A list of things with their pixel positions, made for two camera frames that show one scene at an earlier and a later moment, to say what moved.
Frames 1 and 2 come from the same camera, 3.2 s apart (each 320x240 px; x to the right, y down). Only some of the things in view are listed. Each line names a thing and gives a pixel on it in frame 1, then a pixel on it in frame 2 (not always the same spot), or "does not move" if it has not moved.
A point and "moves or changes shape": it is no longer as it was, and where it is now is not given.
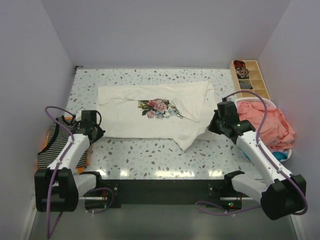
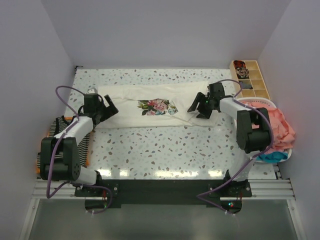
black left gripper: x=100 y=133 to x=112 y=110
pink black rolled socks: x=242 y=73 does not move
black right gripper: x=211 y=126 to x=200 y=97
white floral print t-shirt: x=183 y=111 moves or changes shape
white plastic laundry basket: x=265 y=100 does not move
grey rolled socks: x=245 y=85 does not move
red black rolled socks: x=238 y=63 does not move
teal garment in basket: x=279 y=155 does not move
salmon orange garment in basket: x=276 y=133 does not move
